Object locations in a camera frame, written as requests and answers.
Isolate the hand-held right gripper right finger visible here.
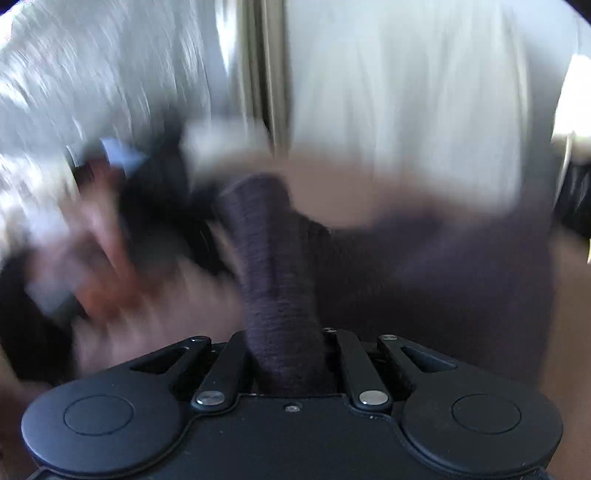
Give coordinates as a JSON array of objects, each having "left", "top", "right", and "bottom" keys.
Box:
[{"left": 322, "top": 328, "right": 459, "bottom": 411}]

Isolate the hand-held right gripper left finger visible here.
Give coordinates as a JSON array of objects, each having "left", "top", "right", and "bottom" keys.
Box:
[{"left": 130, "top": 330, "right": 254, "bottom": 411}]

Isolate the purple cable-knit sweater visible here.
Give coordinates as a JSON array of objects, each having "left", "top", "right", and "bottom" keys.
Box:
[{"left": 217, "top": 173, "right": 555, "bottom": 398}]

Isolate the person's left hand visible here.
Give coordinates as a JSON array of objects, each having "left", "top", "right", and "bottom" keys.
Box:
[{"left": 28, "top": 161, "right": 185, "bottom": 324}]

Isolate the white fluffy blanket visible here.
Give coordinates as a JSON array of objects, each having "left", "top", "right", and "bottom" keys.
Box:
[{"left": 182, "top": 115, "right": 280, "bottom": 174}]

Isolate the white sheer curtain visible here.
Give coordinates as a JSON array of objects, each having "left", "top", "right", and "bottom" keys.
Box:
[{"left": 0, "top": 0, "right": 245, "bottom": 259}]

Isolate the beige curtain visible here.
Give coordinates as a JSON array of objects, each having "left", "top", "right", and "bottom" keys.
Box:
[{"left": 240, "top": 0, "right": 296, "bottom": 158}]

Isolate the white pillow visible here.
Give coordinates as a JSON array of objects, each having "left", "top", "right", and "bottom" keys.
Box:
[{"left": 286, "top": 0, "right": 561, "bottom": 215}]

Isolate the black bag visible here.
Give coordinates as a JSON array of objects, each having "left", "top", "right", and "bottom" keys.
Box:
[{"left": 554, "top": 157, "right": 591, "bottom": 232}]

